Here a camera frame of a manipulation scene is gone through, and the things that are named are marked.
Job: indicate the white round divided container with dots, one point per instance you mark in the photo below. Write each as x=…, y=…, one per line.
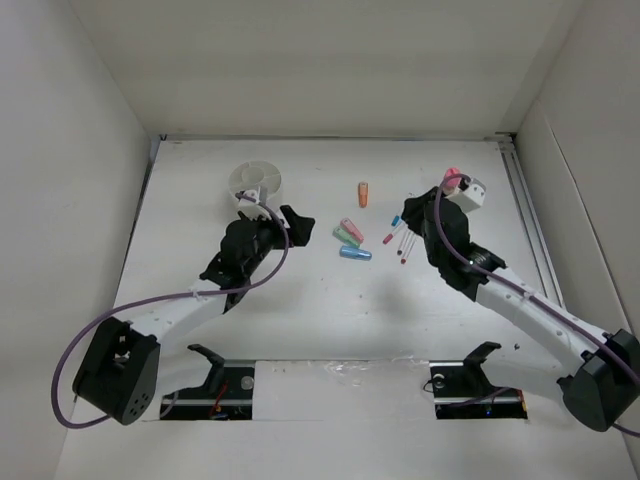
x=261, y=174

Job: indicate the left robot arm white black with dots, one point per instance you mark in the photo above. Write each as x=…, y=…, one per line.
x=119, y=373

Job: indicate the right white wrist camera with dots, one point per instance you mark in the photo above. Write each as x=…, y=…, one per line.
x=469, y=195

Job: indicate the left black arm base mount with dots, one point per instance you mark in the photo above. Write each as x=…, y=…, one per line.
x=224, y=394

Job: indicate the pink capped white pen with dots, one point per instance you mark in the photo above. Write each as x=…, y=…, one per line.
x=396, y=230

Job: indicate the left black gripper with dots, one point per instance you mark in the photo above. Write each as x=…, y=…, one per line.
x=300, y=225

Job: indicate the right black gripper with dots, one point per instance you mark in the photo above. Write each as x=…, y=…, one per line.
x=415, y=210

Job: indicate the blue highlighter marker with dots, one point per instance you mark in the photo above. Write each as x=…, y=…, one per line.
x=354, y=253

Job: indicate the pink glue bottle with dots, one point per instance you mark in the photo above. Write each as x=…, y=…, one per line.
x=451, y=180

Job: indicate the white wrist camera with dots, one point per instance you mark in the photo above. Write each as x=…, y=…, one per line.
x=249, y=204
x=469, y=195

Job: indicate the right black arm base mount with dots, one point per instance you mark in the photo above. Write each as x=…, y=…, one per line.
x=461, y=390

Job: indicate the purple capped white pen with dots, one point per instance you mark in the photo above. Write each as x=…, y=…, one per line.
x=406, y=237

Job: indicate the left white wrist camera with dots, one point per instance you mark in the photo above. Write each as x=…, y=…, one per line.
x=249, y=204

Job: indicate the red capped white pen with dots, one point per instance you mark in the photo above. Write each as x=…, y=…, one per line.
x=408, y=248

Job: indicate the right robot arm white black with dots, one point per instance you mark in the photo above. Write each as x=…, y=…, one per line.
x=593, y=374

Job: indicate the aluminium rail right side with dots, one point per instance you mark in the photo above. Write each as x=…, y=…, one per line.
x=533, y=231

